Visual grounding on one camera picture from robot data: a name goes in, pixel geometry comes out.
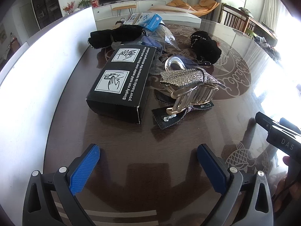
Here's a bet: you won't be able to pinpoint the person's right hand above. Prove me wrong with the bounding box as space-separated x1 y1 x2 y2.
274 156 300 202

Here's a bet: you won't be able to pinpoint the black velvet scrunchie right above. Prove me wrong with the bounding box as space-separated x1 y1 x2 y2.
190 31 221 64

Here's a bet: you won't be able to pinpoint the black velvet scrunchie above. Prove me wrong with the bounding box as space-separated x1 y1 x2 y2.
88 24 143 49
190 31 221 64

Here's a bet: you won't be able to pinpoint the silver rhinestone hair clip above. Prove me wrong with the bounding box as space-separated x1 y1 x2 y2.
160 68 226 88

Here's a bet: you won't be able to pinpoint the dark wooden bench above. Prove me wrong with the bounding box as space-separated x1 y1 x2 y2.
220 3 277 46

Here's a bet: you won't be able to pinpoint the white storage box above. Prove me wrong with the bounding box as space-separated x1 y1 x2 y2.
1 8 97 225

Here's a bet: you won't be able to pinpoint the orange lounge chair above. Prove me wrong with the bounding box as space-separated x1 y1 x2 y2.
166 0 219 17

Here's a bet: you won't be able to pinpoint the toothpicks in plastic bag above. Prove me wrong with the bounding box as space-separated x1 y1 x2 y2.
154 24 179 50

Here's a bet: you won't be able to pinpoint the white flat box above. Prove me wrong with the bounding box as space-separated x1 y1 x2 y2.
148 5 201 24

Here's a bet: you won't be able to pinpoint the black printed cardboard box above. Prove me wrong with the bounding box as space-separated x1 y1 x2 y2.
86 44 156 124

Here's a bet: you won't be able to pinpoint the blue white medicine box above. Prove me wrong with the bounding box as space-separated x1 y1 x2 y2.
123 12 162 32

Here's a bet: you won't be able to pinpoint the black velvet scrunchie left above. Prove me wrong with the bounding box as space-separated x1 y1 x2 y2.
88 24 143 49

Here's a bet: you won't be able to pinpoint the wooden stool with black legs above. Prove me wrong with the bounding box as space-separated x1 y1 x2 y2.
111 4 137 16

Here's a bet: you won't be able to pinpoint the white tv cabinet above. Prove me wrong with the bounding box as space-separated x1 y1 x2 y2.
93 0 166 21

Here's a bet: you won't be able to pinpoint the dark display cabinet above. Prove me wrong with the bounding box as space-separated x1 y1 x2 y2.
31 0 62 29

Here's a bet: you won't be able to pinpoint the red flower vase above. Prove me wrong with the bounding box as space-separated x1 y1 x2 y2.
63 1 75 15

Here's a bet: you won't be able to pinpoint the green potted plant left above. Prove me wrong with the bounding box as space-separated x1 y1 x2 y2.
78 0 92 9

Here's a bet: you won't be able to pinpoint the silver oval ring holder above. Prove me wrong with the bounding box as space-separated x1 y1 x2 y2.
164 56 186 71

